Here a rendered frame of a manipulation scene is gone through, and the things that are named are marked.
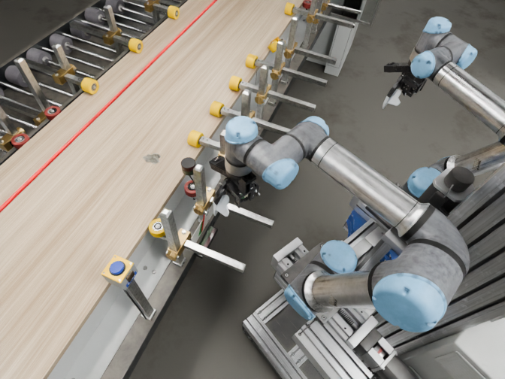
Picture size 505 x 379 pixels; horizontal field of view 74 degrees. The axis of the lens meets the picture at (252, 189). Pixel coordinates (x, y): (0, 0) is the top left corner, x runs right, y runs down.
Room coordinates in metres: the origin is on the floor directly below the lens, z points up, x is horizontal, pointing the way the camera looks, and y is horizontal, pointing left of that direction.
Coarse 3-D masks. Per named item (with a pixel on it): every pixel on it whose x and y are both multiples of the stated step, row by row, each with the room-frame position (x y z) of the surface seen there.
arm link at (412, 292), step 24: (312, 264) 0.43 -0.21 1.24; (384, 264) 0.30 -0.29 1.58; (408, 264) 0.28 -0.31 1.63; (432, 264) 0.27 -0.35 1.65; (456, 264) 0.28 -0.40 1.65; (288, 288) 0.34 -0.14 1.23; (312, 288) 0.33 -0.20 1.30; (336, 288) 0.30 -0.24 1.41; (360, 288) 0.27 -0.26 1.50; (384, 288) 0.23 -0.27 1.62; (408, 288) 0.22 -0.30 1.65; (432, 288) 0.23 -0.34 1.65; (456, 288) 0.25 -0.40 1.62; (312, 312) 0.28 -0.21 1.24; (384, 312) 0.20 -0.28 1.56; (408, 312) 0.19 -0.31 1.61; (432, 312) 0.19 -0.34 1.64
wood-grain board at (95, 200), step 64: (192, 0) 2.64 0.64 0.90; (256, 0) 2.76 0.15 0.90; (128, 64) 1.76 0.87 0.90; (192, 64) 1.84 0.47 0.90; (64, 128) 1.17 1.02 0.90; (128, 128) 1.22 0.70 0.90; (192, 128) 1.28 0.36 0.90; (0, 192) 0.74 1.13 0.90; (64, 192) 0.78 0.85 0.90; (128, 192) 0.82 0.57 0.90; (0, 256) 0.45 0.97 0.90; (64, 256) 0.48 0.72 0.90; (128, 256) 0.52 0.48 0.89; (0, 320) 0.22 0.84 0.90; (64, 320) 0.24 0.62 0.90
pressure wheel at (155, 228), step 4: (152, 220) 0.69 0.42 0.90; (156, 220) 0.69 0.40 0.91; (160, 220) 0.69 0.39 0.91; (152, 224) 0.67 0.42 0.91; (156, 224) 0.67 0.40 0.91; (160, 224) 0.67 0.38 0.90; (152, 228) 0.65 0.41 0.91; (156, 228) 0.65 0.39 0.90; (160, 228) 0.66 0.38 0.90; (152, 232) 0.63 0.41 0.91; (156, 232) 0.63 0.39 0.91; (160, 232) 0.63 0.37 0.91; (164, 232) 0.64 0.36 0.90; (156, 236) 0.62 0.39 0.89; (160, 236) 0.63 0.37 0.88
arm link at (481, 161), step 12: (492, 144) 0.84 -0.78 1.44; (456, 156) 0.90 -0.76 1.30; (468, 156) 0.86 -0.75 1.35; (480, 156) 0.82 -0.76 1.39; (492, 156) 0.80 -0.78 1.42; (504, 156) 0.78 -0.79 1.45; (444, 168) 0.86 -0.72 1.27; (468, 168) 0.82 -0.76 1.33; (480, 168) 0.80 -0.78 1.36; (492, 168) 0.79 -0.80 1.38
